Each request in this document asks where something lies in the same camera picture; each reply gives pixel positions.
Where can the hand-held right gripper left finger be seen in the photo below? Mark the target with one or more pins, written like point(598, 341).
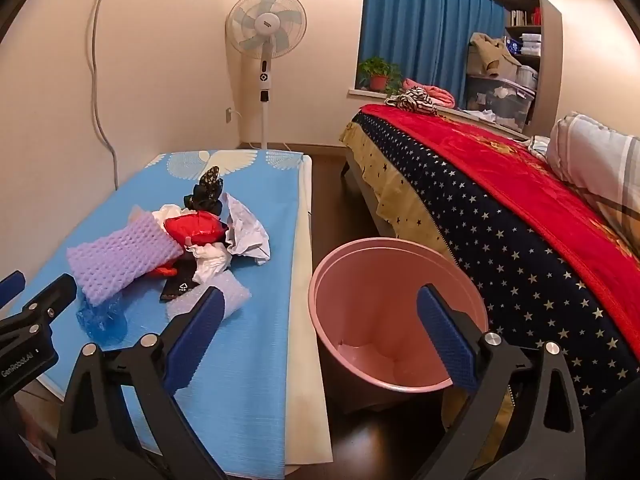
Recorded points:
point(200, 340)

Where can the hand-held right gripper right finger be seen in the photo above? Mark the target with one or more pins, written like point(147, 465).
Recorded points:
point(445, 340)

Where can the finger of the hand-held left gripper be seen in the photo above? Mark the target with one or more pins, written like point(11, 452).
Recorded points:
point(50, 300)
point(12, 284)

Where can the clear bubble wrap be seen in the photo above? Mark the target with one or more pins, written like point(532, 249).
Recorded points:
point(235, 300)

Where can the blue plastic bag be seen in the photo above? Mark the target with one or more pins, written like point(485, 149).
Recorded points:
point(102, 322)

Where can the black wrapper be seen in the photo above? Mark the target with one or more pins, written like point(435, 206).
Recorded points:
point(180, 285)

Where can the pink plastic bin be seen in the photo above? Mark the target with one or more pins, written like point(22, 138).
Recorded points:
point(380, 310)

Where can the white tissue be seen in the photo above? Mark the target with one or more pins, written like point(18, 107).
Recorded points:
point(210, 262)
point(167, 214)

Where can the purple foam net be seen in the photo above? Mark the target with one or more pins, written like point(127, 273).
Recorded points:
point(120, 255)

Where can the red plastic bag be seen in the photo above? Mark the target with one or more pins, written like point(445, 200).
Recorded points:
point(195, 227)

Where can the white paper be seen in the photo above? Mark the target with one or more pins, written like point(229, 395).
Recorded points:
point(247, 232)

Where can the black gold snack bag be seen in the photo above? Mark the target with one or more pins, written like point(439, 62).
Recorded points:
point(207, 185)

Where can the blue cloth covered table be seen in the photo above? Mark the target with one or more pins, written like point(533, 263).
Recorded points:
point(250, 360)

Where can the red blanket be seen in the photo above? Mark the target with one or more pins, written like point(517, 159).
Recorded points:
point(500, 170)

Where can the yellow bed sheet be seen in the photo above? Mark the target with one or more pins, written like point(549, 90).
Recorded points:
point(375, 170)

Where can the white table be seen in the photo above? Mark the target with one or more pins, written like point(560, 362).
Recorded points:
point(308, 180)

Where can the striped pillow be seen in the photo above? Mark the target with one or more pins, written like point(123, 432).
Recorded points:
point(590, 160)

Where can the striped cloth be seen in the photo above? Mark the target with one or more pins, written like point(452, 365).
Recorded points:
point(415, 100)

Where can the pink folded cloth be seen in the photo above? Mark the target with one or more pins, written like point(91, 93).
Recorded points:
point(435, 94)

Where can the large clear storage box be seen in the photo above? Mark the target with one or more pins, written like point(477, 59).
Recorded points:
point(500, 100)

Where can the white window sill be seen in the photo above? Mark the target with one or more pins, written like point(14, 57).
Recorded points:
point(365, 93)

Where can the potted green plant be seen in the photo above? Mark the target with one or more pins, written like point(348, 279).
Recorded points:
point(379, 80)

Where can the small clear storage box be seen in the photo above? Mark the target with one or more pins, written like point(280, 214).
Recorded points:
point(527, 76)

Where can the beige coat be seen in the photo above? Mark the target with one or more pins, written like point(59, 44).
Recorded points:
point(492, 50)

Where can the wooden bookshelf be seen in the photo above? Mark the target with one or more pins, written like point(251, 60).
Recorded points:
point(550, 60)

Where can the blue packet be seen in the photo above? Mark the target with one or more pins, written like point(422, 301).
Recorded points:
point(512, 46)

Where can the white tissue packs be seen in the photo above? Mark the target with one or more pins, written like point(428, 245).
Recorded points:
point(531, 44)

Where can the blue curtain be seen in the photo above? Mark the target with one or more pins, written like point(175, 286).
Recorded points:
point(425, 25)

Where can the white standing fan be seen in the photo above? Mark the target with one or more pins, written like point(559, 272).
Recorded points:
point(265, 22)

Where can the row of books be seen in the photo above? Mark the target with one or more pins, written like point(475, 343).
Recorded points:
point(525, 16)

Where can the low wall socket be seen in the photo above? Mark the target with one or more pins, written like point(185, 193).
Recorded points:
point(229, 115)

